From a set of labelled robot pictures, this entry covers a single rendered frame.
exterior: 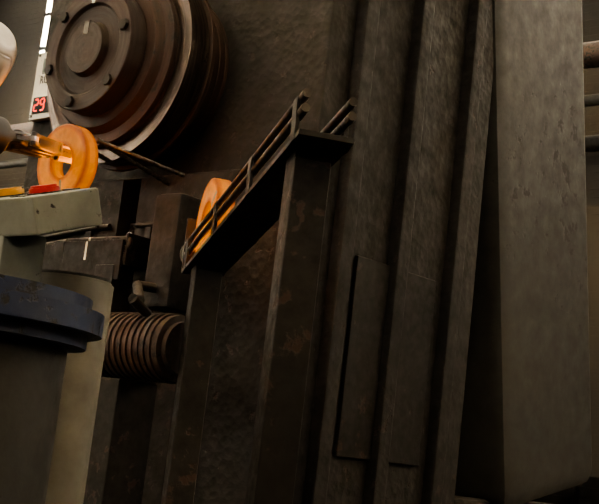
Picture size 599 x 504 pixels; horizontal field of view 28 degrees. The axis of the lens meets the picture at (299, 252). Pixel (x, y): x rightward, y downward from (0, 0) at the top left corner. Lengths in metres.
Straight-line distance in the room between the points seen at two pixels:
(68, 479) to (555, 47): 2.01
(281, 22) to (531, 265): 0.96
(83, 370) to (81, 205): 0.26
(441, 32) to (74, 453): 1.53
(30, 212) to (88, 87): 1.13
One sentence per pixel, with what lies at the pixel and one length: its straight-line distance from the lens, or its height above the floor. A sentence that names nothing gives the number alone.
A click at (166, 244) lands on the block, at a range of 2.45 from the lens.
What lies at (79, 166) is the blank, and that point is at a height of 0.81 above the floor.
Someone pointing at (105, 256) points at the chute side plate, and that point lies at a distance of 2.59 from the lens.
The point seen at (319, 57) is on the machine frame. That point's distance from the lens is 2.53.
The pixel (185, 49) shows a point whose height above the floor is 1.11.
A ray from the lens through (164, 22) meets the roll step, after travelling 2.63.
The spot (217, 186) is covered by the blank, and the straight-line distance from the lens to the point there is 2.17.
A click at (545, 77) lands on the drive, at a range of 3.25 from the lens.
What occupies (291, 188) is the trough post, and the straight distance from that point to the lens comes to 1.56.
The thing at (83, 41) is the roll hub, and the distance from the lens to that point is 2.69.
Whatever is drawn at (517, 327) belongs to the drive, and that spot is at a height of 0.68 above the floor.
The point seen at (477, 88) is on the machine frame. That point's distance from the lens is 2.93.
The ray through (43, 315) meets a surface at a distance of 1.12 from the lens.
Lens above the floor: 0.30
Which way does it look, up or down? 10 degrees up
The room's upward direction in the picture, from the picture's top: 7 degrees clockwise
